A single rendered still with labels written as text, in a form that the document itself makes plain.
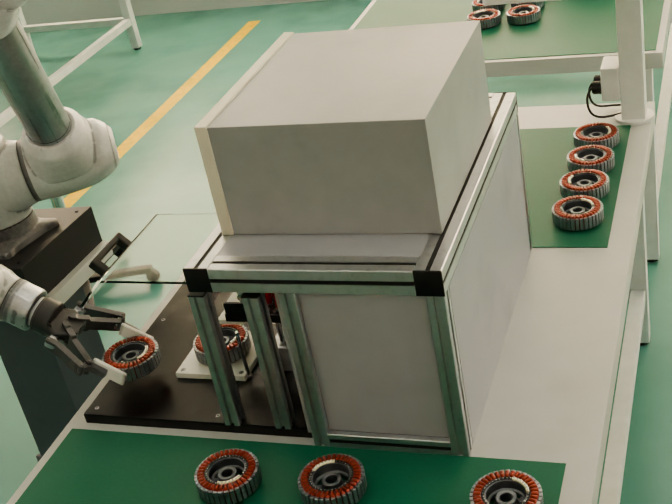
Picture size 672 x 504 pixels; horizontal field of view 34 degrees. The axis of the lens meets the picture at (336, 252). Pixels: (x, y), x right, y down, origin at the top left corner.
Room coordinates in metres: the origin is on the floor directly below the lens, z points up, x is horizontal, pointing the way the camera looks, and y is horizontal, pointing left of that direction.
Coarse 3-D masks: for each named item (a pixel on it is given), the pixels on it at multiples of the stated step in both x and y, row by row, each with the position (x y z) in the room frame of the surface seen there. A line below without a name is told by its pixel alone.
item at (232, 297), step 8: (232, 296) 1.78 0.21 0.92; (224, 304) 1.77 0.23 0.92; (232, 304) 1.76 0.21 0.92; (240, 304) 1.75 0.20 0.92; (272, 304) 1.76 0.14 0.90; (224, 312) 1.80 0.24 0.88; (232, 312) 1.76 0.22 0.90; (240, 312) 1.75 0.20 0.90; (272, 312) 1.74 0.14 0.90; (224, 320) 1.77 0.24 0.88; (232, 320) 1.76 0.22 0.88; (240, 320) 1.75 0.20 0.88; (272, 320) 1.73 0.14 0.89; (280, 320) 1.72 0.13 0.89; (280, 328) 1.73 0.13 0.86; (280, 336) 1.73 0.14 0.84
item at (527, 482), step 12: (480, 480) 1.30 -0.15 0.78; (492, 480) 1.29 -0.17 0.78; (504, 480) 1.29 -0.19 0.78; (516, 480) 1.28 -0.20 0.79; (528, 480) 1.27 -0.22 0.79; (480, 492) 1.27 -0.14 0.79; (492, 492) 1.28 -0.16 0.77; (504, 492) 1.27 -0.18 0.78; (516, 492) 1.28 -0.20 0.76; (528, 492) 1.25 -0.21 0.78; (540, 492) 1.25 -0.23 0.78
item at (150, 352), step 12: (132, 336) 1.84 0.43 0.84; (144, 336) 1.83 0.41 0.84; (108, 348) 1.82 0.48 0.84; (120, 348) 1.81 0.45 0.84; (132, 348) 1.82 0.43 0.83; (144, 348) 1.81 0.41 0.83; (156, 348) 1.79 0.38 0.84; (108, 360) 1.77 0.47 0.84; (120, 360) 1.80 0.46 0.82; (132, 360) 1.77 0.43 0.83; (144, 360) 1.75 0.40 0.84; (156, 360) 1.77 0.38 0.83; (132, 372) 1.74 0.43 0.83; (144, 372) 1.74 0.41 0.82
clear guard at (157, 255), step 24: (168, 216) 1.89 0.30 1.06; (192, 216) 1.86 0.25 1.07; (216, 216) 1.84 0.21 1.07; (144, 240) 1.81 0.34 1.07; (168, 240) 1.79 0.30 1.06; (192, 240) 1.77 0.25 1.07; (120, 264) 1.73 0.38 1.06; (144, 264) 1.71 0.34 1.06; (168, 264) 1.69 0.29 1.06; (96, 288) 1.71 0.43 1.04
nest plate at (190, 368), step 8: (192, 352) 1.84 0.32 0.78; (248, 352) 1.79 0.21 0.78; (184, 360) 1.81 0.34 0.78; (192, 360) 1.81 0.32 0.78; (240, 360) 1.77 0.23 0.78; (248, 360) 1.77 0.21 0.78; (256, 360) 1.77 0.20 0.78; (184, 368) 1.78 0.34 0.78; (192, 368) 1.78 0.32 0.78; (200, 368) 1.77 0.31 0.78; (208, 368) 1.77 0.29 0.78; (232, 368) 1.75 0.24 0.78; (240, 368) 1.74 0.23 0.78; (184, 376) 1.77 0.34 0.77; (192, 376) 1.76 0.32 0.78; (200, 376) 1.75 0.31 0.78; (208, 376) 1.75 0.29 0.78; (240, 376) 1.72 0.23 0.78
